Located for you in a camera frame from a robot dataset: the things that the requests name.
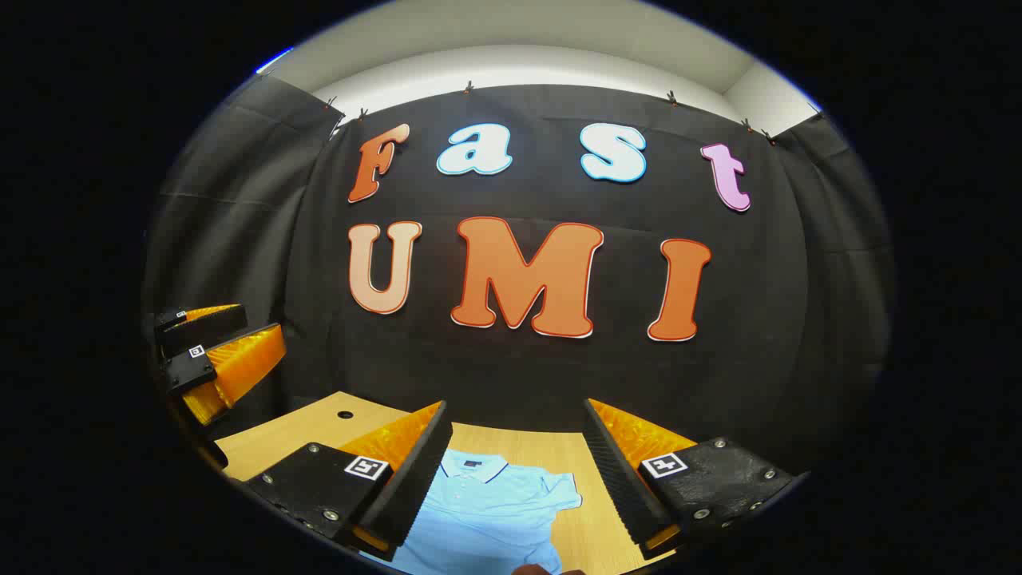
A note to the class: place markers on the light blue T-shirt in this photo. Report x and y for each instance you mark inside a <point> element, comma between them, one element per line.
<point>487,511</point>

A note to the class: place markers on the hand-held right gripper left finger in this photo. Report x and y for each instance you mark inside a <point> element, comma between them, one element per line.
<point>415,487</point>

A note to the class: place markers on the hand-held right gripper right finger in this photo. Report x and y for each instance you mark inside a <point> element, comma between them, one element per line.
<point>619,479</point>

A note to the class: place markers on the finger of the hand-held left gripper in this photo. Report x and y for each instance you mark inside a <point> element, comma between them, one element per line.
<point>200,326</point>
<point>188,369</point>

